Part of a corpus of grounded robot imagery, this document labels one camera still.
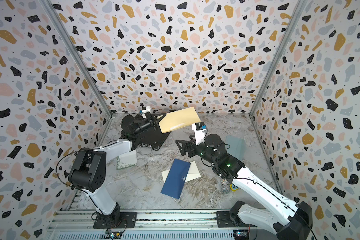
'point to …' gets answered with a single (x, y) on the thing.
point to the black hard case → (154, 138)
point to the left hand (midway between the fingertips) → (166, 115)
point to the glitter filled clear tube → (225, 186)
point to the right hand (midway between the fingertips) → (183, 139)
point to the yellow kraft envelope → (178, 119)
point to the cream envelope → (193, 173)
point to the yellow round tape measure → (233, 187)
